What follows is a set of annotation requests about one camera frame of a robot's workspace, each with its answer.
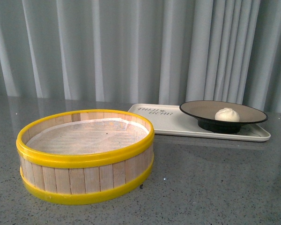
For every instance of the brown plate with black rim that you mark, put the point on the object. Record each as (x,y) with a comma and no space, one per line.
(205,110)

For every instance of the white steamed bun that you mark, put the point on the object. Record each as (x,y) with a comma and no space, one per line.
(227,114)

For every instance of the white rectangular tray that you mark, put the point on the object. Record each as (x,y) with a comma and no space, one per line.
(170,120)

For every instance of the white steamer liner cloth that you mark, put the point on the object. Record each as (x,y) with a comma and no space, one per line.
(88,137)

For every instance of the grey pleated curtain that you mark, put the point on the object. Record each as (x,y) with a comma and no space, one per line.
(143,51)

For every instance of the wooden steamer with yellow rims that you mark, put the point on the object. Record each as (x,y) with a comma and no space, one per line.
(89,178)

